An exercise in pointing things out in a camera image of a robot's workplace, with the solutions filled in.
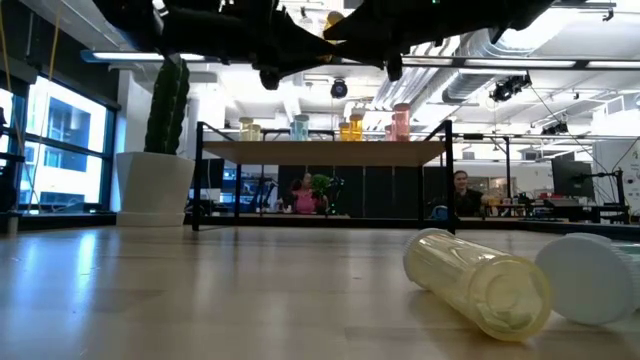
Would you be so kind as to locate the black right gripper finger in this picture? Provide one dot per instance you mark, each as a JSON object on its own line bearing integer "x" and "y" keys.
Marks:
{"x": 367, "y": 32}

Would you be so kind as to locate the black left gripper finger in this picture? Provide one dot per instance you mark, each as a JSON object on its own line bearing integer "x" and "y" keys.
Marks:
{"x": 295, "y": 47}

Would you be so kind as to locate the white round lid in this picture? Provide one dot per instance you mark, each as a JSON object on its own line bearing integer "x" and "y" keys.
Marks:
{"x": 585, "y": 280}

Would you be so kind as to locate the wooden shelf black metal legs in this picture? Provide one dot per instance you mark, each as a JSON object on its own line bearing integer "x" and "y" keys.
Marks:
{"x": 325, "y": 154}

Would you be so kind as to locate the black round hanging device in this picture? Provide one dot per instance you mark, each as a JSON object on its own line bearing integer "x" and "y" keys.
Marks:
{"x": 339, "y": 89}

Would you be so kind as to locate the green cactus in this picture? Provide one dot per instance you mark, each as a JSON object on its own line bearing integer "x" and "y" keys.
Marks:
{"x": 167, "y": 110}

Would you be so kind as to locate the long ceiling light strip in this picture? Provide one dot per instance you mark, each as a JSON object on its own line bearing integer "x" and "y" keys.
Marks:
{"x": 520, "y": 63}

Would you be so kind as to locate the black ceiling spotlight cluster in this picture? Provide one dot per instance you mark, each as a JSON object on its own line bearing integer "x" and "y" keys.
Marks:
{"x": 555, "y": 129}
{"x": 510, "y": 89}

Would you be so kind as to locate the green background plant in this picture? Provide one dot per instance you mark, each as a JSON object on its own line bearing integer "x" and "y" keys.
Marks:
{"x": 322, "y": 184}

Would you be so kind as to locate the person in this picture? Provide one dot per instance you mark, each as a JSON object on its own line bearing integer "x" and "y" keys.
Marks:
{"x": 467, "y": 200}
{"x": 304, "y": 200}

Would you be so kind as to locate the dark partition panels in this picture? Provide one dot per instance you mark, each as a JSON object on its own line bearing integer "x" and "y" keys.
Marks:
{"x": 380, "y": 192}

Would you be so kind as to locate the white hexagonal plant pot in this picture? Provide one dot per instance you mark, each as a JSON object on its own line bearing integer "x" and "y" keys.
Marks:
{"x": 155, "y": 190}

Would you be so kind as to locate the large window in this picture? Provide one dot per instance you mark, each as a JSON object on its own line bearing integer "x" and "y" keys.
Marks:
{"x": 65, "y": 150}

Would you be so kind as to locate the black computer monitor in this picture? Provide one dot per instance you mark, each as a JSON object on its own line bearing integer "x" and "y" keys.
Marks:
{"x": 572, "y": 177}

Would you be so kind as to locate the silver ceiling air duct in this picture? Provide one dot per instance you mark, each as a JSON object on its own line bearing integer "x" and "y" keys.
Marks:
{"x": 500, "y": 50}

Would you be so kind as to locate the black aluminium table frame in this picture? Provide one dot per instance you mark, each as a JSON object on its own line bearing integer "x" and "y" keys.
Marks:
{"x": 380, "y": 221}

